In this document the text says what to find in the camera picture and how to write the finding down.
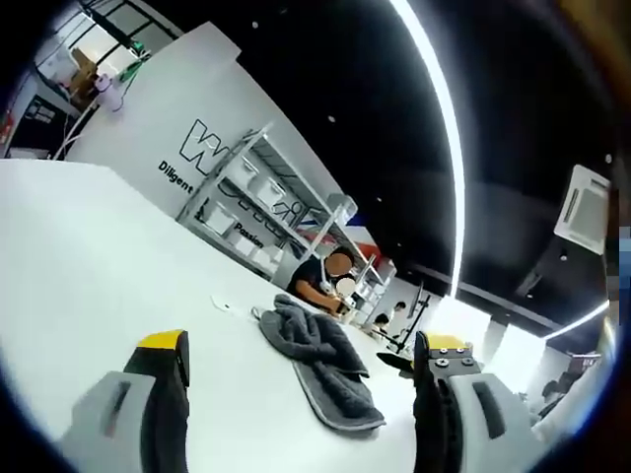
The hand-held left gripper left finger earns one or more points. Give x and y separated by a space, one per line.
148 394

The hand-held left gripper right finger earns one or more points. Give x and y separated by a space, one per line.
458 409

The grey towel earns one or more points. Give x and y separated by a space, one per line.
325 359

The black flat object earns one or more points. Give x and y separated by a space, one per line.
394 362

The black monitor stand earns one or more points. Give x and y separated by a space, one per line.
414 320

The white table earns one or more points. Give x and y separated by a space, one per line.
148 256

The metal shelving rack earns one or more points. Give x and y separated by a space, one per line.
276 202

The ceiling air conditioner unit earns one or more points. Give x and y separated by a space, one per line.
584 209

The curved ceiling light strip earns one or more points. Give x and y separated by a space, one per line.
451 128

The cardboard box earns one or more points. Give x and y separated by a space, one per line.
84 74

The white partition wall with lettering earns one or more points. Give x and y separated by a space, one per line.
192 123

